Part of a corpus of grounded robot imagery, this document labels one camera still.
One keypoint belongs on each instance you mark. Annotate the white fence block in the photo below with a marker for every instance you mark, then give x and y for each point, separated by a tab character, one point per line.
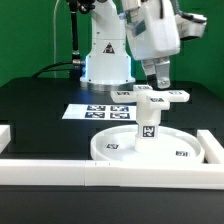
5	136
214	152

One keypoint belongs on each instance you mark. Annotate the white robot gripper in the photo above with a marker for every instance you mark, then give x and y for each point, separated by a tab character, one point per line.
155	35

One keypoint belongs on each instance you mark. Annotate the white round table top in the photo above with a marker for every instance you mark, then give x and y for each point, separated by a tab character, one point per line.
159	145

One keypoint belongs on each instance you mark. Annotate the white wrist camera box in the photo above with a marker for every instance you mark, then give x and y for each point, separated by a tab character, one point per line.
190	26

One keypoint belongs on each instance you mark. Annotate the white right fence block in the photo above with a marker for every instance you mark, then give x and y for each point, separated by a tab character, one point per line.
214	152

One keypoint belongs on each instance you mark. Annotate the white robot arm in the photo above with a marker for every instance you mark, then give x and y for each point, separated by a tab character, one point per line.
108	64

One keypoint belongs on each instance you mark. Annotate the white left fence block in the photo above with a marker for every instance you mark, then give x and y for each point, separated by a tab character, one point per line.
5	136

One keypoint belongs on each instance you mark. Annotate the white cross-shaped table base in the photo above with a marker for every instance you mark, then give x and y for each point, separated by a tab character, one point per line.
147	98

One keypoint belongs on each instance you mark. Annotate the white front fence bar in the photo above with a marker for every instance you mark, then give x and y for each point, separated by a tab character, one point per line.
104	173

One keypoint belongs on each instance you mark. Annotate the white fiducial marker sheet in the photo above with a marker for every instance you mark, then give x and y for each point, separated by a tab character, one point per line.
100	112

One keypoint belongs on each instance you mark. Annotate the black camera stand pole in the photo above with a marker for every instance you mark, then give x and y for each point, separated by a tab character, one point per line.
83	6

